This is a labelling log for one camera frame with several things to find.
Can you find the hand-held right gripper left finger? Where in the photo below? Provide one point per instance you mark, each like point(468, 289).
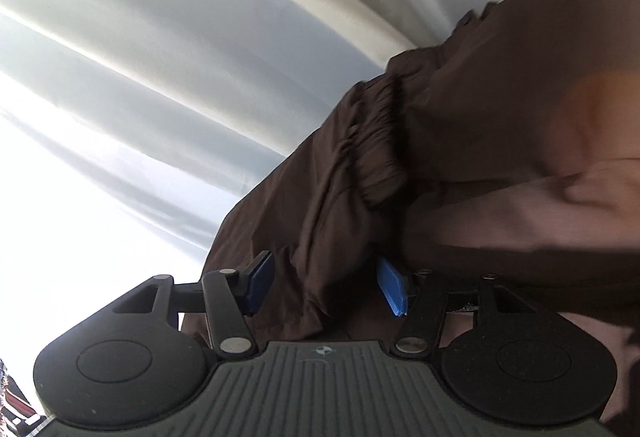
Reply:
point(260, 284)

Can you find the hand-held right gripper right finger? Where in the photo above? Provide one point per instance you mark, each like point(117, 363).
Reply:
point(392, 287)

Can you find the brown pillow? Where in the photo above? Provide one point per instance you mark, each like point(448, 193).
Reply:
point(475, 117)

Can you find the white curtain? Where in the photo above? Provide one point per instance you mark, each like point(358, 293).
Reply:
point(175, 42)

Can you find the dark red patterned object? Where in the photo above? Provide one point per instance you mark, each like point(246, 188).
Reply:
point(15, 404)

